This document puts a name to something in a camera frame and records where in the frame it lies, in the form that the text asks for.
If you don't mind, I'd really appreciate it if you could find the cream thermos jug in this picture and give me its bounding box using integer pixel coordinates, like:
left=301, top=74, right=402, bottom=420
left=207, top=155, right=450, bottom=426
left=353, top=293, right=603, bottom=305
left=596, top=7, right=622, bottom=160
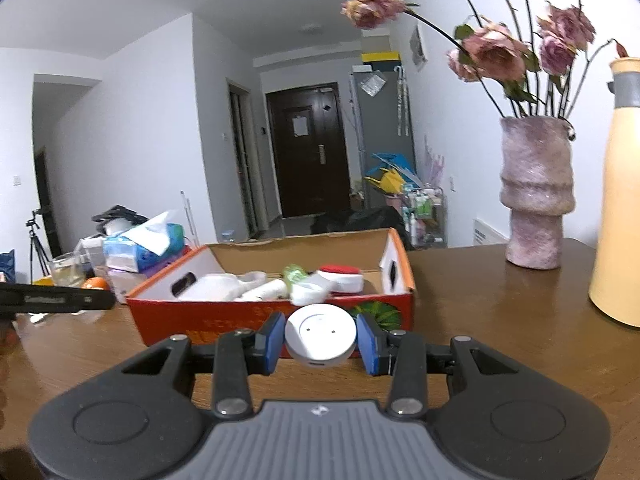
left=588, top=57, right=640, bottom=329

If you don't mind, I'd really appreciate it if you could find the clear plastic bag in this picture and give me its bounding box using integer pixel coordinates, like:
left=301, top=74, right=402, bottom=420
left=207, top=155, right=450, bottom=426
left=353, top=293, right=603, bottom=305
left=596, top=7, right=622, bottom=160
left=358, top=72, right=388, bottom=98

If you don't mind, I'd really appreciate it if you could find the wall poster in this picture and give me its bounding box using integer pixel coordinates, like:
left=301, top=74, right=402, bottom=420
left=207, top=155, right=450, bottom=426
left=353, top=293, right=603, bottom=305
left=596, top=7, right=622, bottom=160
left=409, top=24, right=429, bottom=69

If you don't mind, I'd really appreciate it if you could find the glass interior door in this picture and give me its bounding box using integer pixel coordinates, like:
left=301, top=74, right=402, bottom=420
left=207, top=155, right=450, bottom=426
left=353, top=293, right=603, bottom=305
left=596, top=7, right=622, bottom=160
left=227, top=78, right=267, bottom=239

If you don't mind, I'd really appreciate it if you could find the black tripod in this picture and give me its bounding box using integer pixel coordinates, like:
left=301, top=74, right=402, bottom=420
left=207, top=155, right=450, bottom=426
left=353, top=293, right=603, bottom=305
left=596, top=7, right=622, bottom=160
left=25, top=209, right=52, bottom=277

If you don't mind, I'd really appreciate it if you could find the blue and white tissue pack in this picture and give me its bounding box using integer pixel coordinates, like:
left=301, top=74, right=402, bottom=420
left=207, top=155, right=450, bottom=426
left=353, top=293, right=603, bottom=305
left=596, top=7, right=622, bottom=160
left=102, top=209, right=187, bottom=274

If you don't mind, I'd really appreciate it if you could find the white tube bottle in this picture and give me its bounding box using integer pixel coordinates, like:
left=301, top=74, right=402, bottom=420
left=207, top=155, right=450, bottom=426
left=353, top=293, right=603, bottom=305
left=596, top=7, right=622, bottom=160
left=233, top=279, right=290, bottom=303

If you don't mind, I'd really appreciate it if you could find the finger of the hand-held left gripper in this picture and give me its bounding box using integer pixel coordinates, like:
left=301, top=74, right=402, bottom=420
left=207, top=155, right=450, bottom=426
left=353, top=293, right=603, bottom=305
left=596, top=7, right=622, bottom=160
left=69, top=287, right=118, bottom=312

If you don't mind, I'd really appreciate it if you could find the white wall panel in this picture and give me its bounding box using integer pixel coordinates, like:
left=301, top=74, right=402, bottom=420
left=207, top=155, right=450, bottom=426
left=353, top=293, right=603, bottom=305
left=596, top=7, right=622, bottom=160
left=472, top=217, right=512, bottom=247

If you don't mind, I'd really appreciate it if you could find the black device stack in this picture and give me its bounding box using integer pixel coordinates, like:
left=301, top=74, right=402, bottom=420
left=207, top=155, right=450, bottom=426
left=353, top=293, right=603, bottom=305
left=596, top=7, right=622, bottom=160
left=92, top=204, right=149, bottom=224

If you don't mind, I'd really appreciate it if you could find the rolling cart with bottles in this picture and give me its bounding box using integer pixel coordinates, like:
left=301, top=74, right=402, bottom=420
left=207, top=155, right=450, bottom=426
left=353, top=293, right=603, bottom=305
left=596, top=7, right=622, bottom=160
left=399, top=185, right=447, bottom=250

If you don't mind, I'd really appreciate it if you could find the purple feather decoration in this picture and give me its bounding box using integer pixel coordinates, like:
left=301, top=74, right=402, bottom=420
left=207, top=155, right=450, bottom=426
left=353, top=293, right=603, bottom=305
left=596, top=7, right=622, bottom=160
left=423, top=134, right=446, bottom=187

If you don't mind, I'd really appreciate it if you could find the clear folded umbrella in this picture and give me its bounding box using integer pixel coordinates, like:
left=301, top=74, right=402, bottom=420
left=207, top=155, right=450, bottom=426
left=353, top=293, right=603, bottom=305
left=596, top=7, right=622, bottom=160
left=394, top=67, right=412, bottom=137

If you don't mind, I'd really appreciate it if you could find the purple packet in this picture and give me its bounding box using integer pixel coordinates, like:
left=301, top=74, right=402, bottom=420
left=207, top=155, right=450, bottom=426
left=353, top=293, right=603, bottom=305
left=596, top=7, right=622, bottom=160
left=107, top=267, right=152, bottom=307

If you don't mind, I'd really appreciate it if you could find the dried pink rose bouquet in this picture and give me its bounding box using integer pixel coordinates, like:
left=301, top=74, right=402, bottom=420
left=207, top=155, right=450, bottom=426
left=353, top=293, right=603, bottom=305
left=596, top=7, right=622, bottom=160
left=340, top=0, right=629, bottom=134

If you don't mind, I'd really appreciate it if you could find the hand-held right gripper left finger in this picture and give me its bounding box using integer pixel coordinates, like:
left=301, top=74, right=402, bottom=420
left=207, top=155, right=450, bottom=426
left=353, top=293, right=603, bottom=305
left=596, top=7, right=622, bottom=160
left=120, top=311, right=286, bottom=419

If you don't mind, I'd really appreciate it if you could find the pink textured vase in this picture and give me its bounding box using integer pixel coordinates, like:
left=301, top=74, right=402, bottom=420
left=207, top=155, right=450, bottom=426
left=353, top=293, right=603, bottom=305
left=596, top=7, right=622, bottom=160
left=499, top=115, right=577, bottom=270

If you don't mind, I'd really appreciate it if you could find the white mop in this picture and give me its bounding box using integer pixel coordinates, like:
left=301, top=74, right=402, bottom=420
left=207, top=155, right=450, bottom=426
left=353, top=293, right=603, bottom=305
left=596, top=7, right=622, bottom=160
left=179, top=190, right=194, bottom=249

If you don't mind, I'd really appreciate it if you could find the red-topped white container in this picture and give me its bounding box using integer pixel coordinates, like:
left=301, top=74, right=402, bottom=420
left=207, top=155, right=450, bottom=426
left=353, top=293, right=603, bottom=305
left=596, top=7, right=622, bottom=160
left=315, top=263, right=365, bottom=295

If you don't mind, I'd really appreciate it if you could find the orange cardboard box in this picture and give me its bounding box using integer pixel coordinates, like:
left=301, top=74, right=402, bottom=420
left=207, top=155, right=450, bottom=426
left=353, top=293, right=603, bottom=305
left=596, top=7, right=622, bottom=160
left=125, top=227, right=417, bottom=361

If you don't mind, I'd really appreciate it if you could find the white round device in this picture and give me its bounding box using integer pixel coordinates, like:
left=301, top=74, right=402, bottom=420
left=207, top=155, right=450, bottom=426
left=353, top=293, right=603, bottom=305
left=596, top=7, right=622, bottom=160
left=283, top=303, right=359, bottom=367

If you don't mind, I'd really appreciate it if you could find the green translucent bottle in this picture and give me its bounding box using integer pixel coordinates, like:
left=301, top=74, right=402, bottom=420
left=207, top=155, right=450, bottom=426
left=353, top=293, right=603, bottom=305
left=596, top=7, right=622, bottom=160
left=281, top=263, right=312, bottom=289

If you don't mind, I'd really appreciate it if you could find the grey refrigerator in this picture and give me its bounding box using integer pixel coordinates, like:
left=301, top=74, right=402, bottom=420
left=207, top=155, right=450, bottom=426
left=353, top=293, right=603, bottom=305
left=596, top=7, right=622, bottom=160
left=349, top=64, right=417, bottom=212

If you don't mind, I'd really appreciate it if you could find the blue and yellow bag pile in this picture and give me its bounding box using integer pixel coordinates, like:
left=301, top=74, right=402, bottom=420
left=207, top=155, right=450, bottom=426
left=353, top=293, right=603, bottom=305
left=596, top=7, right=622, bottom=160
left=364, top=153, right=417, bottom=197

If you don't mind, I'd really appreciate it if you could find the white plastic bottle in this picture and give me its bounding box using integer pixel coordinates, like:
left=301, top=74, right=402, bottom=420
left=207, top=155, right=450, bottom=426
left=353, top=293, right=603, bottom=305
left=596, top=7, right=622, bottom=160
left=178, top=270, right=269, bottom=302

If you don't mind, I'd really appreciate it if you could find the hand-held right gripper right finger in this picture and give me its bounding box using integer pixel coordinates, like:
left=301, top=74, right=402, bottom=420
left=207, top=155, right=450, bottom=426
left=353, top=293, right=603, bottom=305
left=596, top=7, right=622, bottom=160
left=357, top=311, right=521, bottom=419

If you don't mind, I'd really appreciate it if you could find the person's left hand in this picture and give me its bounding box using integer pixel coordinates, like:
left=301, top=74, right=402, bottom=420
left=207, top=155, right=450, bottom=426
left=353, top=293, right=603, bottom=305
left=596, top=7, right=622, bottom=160
left=0, top=313, right=22, bottom=414

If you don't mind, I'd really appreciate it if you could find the dark wooden entrance door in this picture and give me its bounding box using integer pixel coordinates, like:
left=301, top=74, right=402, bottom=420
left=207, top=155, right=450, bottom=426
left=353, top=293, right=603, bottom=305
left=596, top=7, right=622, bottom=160
left=264, top=83, right=352, bottom=219

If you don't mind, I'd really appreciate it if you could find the drinking glass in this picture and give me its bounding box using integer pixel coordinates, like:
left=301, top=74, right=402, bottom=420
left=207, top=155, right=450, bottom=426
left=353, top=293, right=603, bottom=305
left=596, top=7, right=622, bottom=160
left=49, top=252, right=87, bottom=289

